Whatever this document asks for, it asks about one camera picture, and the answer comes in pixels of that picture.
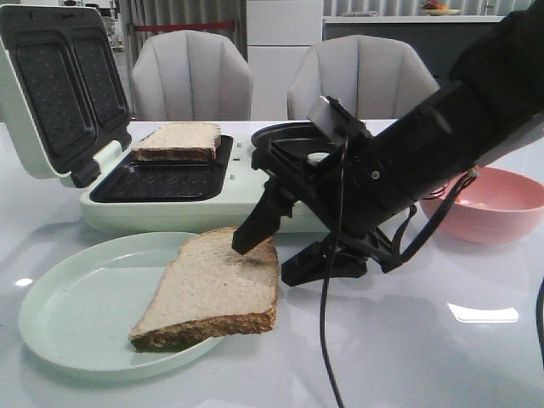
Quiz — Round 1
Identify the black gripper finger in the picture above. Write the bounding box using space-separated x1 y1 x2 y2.
232 178 296 254
281 240 367 286

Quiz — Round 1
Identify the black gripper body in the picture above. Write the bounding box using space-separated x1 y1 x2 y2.
257 135 419 273

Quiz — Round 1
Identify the bread slice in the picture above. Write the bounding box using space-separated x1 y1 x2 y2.
132 122 221 162
128 227 279 350

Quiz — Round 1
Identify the pink plastic bowl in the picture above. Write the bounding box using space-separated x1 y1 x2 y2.
439 167 543 244

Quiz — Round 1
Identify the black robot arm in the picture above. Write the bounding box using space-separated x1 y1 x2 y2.
232 1 543 286

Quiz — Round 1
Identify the mint green breakfast maker base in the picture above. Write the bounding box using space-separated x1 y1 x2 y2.
80 122 269 234

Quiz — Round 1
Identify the black round frying pan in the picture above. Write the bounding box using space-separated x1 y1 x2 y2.
251 122 337 169

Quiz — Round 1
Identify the right grey upholstered chair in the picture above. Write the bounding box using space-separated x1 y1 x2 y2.
286 35 439 120

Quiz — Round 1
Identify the grey upholstered chair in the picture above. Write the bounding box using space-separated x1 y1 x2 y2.
286 35 439 120
130 31 252 121

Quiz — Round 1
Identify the white refrigerator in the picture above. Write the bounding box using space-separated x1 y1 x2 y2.
246 1 323 121

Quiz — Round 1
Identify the left grey upholstered chair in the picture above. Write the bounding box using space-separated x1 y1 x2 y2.
130 31 252 121

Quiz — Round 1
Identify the grey kitchen counter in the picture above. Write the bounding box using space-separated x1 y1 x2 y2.
323 15 503 86

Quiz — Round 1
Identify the fruit plate on counter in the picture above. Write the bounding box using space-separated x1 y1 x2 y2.
420 0 460 16

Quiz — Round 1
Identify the mint green round plate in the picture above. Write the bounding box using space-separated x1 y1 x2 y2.
19 232 221 382

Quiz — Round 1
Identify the red barrier belt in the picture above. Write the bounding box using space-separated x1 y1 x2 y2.
133 20 236 32

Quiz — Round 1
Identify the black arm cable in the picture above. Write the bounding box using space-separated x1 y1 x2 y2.
319 131 481 408

